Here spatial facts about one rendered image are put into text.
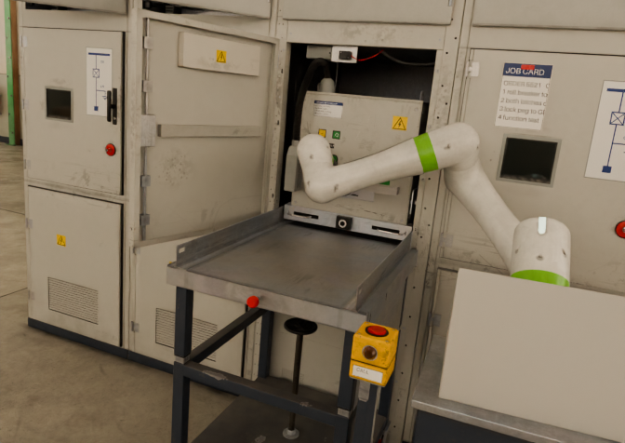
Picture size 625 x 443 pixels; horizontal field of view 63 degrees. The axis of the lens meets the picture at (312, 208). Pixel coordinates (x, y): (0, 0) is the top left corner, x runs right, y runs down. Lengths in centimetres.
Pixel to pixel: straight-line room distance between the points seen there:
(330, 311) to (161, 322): 137
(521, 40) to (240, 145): 105
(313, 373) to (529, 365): 126
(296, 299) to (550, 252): 63
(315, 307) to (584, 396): 63
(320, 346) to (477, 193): 98
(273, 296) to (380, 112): 88
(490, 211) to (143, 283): 166
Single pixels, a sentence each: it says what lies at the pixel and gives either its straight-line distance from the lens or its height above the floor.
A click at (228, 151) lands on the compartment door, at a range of 196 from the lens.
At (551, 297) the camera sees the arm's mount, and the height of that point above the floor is 102.
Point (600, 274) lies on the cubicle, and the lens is 192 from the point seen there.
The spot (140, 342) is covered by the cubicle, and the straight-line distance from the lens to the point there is 270.
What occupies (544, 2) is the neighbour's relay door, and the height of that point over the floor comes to 173.
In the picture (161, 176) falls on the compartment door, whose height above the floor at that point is 107.
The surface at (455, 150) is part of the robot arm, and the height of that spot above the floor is 126.
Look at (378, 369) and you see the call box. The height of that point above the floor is 84.
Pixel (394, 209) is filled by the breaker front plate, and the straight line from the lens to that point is 198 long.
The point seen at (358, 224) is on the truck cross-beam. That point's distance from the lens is 202.
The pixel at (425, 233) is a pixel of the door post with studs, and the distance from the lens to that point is 193.
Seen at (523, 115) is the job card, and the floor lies 137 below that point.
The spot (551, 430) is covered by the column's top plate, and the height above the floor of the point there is 75.
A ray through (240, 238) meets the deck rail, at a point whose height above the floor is 85.
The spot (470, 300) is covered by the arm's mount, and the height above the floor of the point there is 99.
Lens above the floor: 137
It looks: 12 degrees down
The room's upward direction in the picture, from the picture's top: 5 degrees clockwise
